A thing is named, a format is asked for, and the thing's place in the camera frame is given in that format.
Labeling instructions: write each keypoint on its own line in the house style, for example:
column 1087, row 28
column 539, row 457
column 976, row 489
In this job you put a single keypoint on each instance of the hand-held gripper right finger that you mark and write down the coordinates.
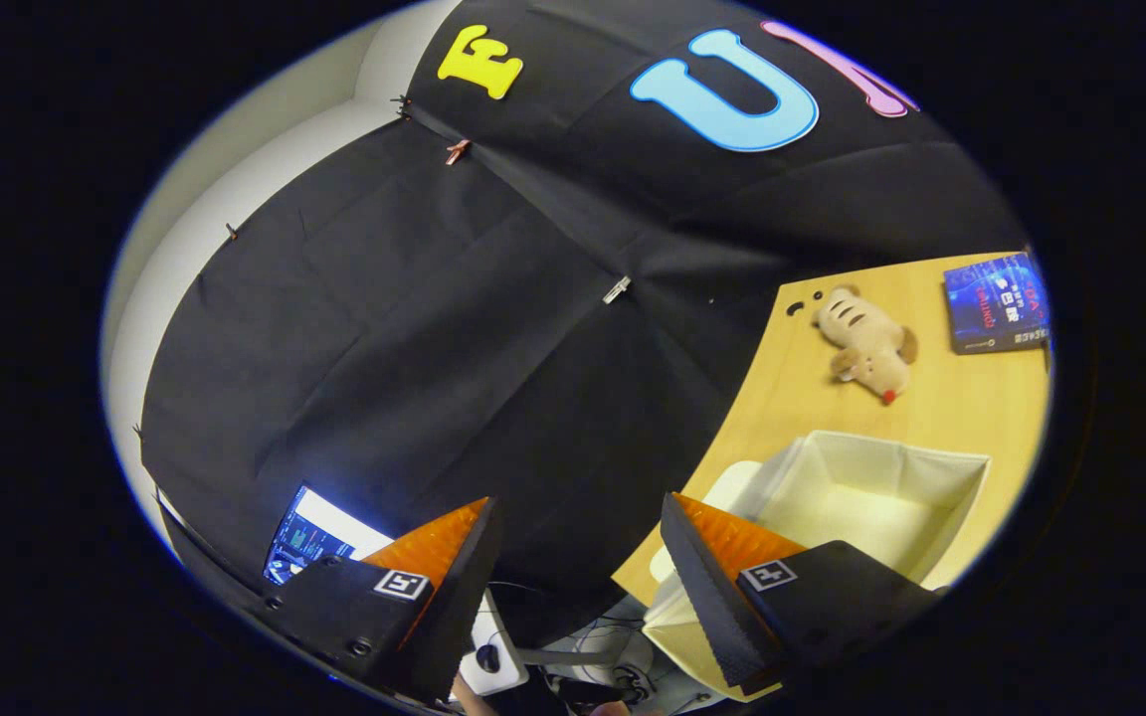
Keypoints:
column 707, row 607

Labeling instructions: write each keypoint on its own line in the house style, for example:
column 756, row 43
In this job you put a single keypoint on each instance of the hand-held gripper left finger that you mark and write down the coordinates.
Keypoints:
column 454, row 607

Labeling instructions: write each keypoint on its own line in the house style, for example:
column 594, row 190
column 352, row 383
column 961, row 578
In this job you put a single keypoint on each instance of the cream fabric storage box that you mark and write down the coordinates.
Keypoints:
column 871, row 497

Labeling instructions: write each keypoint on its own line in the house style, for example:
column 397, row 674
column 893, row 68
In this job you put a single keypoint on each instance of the white power strip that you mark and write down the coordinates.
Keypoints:
column 493, row 661

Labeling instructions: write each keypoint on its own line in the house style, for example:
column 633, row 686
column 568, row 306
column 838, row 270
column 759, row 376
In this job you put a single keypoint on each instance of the lit computer screen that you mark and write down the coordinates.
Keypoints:
column 319, row 532

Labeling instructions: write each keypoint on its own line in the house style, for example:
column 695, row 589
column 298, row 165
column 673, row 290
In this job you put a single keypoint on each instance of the beige plush dog toy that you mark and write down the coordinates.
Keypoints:
column 866, row 343

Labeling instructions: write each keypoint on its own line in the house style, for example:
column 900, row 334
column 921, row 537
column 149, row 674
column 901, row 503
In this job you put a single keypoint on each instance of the white clip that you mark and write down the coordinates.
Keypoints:
column 617, row 289

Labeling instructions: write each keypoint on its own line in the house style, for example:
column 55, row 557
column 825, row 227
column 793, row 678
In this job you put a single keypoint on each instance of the dark blue book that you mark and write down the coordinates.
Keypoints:
column 996, row 303

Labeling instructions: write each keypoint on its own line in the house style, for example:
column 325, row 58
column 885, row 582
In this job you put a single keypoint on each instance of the copper clip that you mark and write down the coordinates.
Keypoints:
column 457, row 151

